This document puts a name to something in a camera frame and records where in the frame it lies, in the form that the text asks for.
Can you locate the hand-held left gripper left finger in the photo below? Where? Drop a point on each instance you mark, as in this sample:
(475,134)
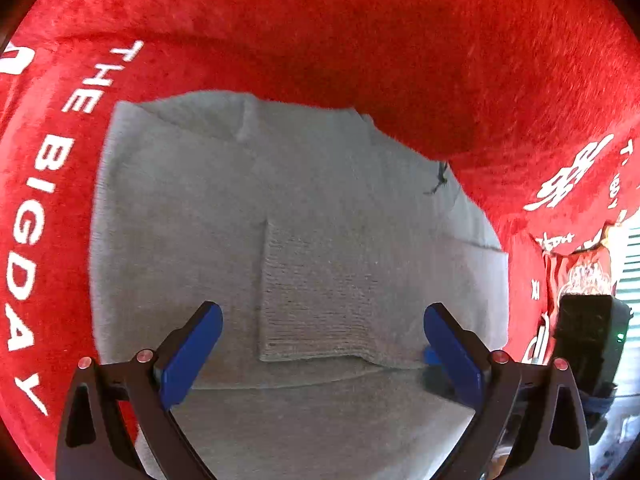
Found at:
(192,355)

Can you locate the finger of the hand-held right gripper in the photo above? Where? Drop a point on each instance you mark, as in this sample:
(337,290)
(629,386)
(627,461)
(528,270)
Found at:
(432,356)

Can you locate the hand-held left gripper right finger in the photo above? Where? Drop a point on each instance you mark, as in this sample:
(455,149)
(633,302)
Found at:
(452,355)

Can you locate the grey knit sweater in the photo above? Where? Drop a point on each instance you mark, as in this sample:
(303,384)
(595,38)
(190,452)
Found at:
(310,240)

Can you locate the red patterned cushion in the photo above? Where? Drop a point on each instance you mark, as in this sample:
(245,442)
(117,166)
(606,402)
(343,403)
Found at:
(582,275)

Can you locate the white slatted panel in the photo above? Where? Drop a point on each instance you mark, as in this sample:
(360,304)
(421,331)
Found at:
(629,265)

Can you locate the red printed blanket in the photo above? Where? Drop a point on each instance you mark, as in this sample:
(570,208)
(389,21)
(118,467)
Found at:
(320,35)

